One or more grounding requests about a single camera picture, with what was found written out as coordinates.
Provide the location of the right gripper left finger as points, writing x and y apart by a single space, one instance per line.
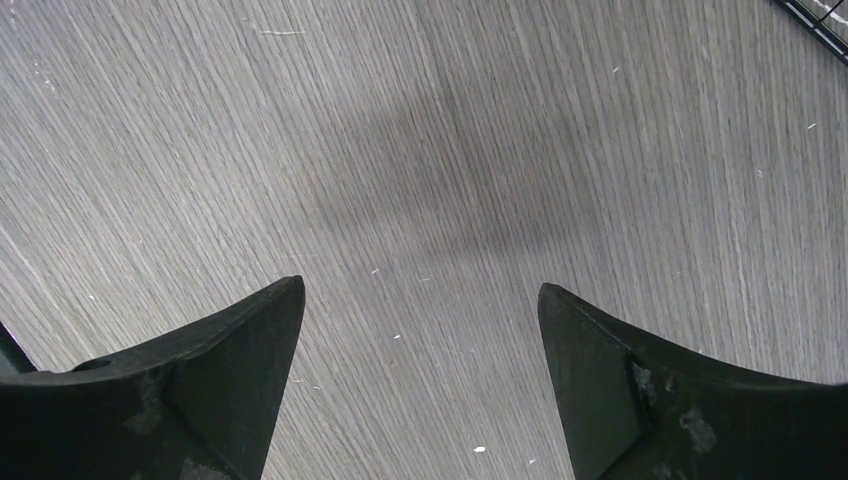
199 402

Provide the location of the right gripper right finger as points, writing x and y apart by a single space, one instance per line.
636 406

